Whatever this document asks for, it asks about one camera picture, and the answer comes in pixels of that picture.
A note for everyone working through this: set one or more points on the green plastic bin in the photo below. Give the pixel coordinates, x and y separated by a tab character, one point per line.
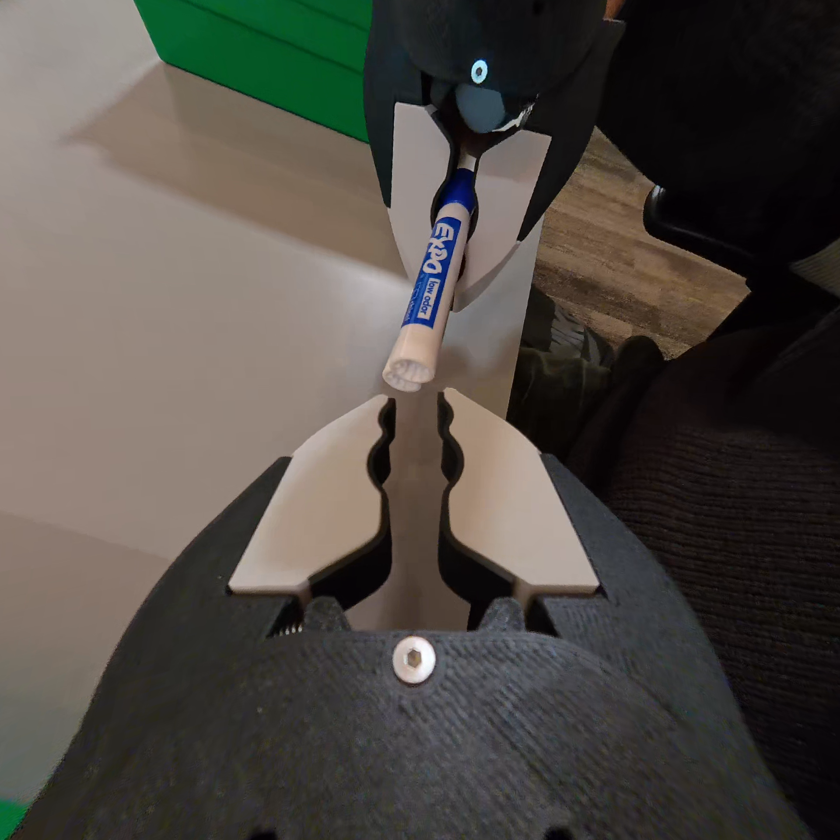
10	823
262	52

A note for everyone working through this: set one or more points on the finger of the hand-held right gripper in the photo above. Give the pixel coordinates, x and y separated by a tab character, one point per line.
505	210
413	170

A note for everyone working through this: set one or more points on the blue dry-erase marker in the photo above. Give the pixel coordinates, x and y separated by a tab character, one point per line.
433	275

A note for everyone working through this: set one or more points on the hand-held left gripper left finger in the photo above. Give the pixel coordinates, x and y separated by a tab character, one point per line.
308	518

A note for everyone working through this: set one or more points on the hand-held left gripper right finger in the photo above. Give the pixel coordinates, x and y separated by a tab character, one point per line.
525	518

